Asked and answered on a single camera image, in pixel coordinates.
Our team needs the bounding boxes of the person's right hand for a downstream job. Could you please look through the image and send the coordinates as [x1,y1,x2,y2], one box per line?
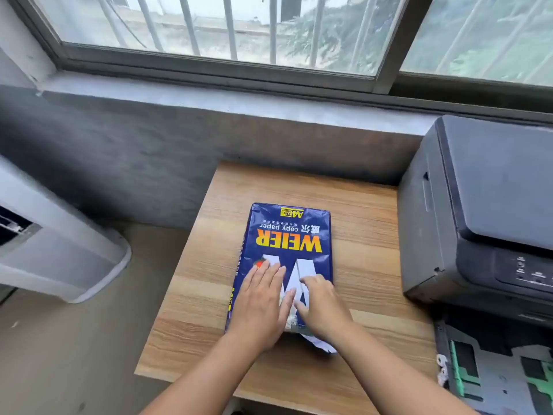
[293,274,355,346]

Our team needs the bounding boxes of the person's right forearm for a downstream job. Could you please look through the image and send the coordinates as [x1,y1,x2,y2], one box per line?
[331,323,477,415]

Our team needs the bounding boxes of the white air conditioner unit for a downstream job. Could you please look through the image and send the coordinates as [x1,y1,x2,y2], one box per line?
[0,154,133,304]

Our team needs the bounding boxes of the blue copy paper ream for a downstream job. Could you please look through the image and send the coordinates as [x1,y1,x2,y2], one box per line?
[224,202,338,354]

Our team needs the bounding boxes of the person's left hand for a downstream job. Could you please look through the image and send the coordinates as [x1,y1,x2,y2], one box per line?
[224,259,297,353]

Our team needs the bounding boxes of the black printer tray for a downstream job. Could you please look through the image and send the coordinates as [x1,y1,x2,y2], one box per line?
[433,305,553,415]

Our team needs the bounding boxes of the black printer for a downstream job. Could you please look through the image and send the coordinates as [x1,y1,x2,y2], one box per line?
[397,114,553,330]

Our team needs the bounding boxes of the grey window frame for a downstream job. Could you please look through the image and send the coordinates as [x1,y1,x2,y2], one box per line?
[3,0,553,124]

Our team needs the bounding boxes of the metal window grille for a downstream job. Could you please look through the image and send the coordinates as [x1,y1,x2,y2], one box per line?
[93,0,553,78]

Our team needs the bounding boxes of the person's left forearm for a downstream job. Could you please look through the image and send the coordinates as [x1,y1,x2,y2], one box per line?
[140,329,265,415]

